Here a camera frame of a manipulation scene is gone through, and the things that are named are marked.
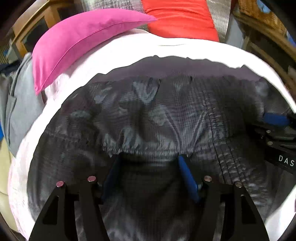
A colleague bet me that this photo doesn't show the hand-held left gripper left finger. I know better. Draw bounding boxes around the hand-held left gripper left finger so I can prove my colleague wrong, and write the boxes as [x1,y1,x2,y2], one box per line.
[29,154,122,241]

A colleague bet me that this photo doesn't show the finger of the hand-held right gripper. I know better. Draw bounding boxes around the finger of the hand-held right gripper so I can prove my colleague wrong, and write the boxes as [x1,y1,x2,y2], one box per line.
[263,111,296,127]
[251,124,296,141]

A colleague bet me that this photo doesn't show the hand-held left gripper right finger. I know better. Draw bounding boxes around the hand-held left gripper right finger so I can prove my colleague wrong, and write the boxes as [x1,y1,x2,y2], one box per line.
[178,155,270,241]

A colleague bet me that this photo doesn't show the dark grey puffer jacket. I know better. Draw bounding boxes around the dark grey puffer jacket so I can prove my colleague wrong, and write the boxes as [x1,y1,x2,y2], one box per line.
[28,56,296,241]

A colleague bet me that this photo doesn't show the white bed sheet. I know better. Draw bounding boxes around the white bed sheet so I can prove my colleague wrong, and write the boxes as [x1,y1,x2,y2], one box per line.
[8,29,296,241]

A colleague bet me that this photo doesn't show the grey cloth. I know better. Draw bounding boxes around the grey cloth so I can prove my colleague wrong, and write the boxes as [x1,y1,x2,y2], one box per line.
[0,52,46,158]

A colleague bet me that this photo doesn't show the silver foil mat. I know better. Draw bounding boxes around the silver foil mat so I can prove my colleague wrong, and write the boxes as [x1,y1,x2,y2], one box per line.
[81,0,234,42]

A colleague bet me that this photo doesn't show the red pillow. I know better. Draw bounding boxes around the red pillow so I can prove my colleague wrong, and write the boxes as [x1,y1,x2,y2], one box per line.
[141,0,221,42]

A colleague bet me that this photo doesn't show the pink pillow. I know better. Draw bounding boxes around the pink pillow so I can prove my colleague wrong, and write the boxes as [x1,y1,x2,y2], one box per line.
[32,10,158,96]

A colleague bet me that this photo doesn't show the wooden side table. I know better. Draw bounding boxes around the wooden side table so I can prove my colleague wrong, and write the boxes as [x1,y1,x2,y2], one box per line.
[9,0,77,56]

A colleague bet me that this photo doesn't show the wooden furniture frame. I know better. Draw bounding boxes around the wooden furniture frame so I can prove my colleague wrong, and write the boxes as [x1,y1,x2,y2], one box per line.
[231,0,296,80]

